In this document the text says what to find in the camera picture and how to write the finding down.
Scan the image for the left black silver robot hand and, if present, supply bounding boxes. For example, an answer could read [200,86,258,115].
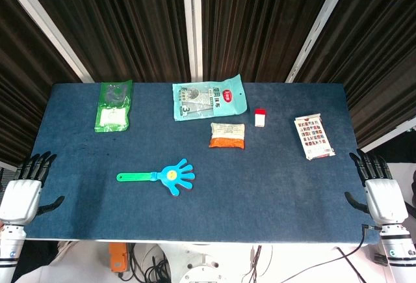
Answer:
[0,151,65,226]

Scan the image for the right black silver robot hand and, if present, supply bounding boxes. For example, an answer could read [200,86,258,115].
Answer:
[344,148,409,227]

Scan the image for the blue red hand clapper toy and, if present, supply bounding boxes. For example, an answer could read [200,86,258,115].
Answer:
[116,158,196,197]

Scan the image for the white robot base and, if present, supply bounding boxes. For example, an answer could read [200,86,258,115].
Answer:
[161,243,257,283]

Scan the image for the orange plastic handheld controller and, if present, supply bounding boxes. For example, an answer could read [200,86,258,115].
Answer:
[108,242,128,273]

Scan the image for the white printed card packet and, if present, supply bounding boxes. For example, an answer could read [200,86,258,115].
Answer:
[293,113,336,161]

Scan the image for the green plastic package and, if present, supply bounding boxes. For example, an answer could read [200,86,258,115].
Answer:
[94,79,134,133]

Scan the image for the small white box red cap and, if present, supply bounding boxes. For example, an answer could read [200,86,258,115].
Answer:
[254,108,267,128]

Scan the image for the blue denim table cover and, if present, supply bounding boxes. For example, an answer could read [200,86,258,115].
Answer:
[24,82,381,245]

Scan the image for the orange white granule packet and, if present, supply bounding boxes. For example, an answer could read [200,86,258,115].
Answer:
[208,122,246,150]

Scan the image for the teal cleaning cloth package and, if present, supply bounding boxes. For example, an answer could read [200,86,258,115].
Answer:
[172,74,248,122]

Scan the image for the black pleated curtain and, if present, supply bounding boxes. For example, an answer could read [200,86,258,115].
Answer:
[0,0,416,167]

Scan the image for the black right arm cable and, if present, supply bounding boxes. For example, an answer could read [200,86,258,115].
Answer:
[294,223,383,277]

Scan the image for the white horizontal frame beam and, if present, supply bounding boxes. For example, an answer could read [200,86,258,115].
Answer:
[360,122,416,153]

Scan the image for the thin wires under table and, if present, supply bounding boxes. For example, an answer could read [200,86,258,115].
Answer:
[242,245,274,283]

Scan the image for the black cable bundle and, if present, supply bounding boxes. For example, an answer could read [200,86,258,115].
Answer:
[128,243,172,283]

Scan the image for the white aluminium frame post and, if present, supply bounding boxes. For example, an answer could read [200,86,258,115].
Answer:
[181,0,204,82]
[0,0,96,84]
[285,0,357,84]

